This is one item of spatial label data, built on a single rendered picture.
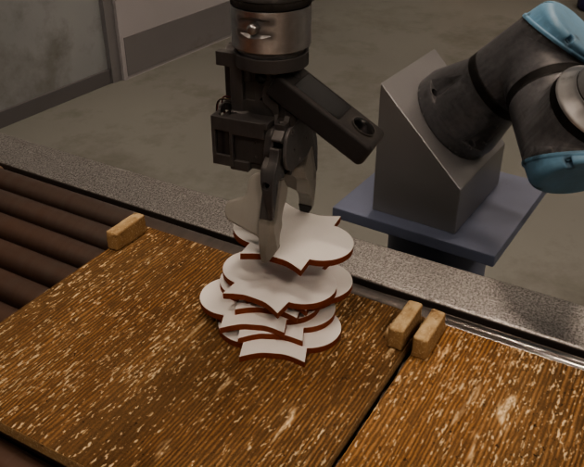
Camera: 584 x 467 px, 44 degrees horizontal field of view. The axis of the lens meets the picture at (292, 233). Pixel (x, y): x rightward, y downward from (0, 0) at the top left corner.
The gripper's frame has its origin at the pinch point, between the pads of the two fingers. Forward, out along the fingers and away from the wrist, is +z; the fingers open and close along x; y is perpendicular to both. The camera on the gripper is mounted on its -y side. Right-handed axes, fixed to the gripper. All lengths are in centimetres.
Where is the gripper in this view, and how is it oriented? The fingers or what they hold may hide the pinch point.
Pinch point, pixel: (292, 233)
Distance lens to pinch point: 78.7
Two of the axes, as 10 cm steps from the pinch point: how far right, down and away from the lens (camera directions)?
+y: -9.2, -2.1, 3.4
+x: -4.0, 4.8, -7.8
